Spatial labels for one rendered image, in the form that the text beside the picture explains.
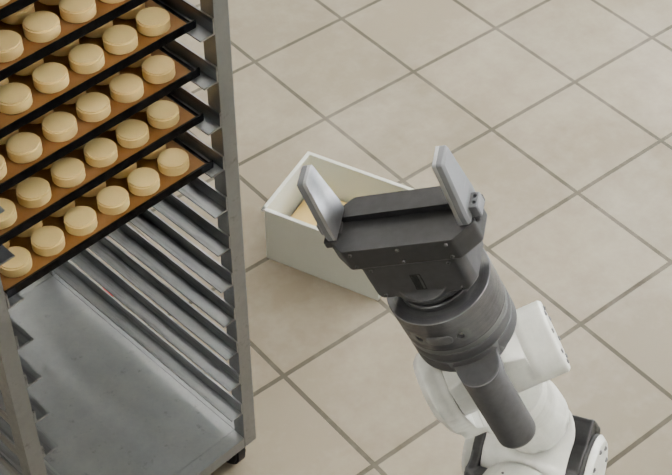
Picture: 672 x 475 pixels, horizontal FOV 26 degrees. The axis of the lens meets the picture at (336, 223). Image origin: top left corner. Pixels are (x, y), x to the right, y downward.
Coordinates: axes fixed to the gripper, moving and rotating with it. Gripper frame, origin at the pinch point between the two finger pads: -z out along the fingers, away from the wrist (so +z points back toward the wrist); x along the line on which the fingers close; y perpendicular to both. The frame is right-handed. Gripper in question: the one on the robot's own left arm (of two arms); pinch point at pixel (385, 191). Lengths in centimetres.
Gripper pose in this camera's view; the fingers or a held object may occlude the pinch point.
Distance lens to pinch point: 107.7
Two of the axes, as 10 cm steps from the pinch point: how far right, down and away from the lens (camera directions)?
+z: 4.0, 6.2, 6.8
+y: -1.9, 7.8, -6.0
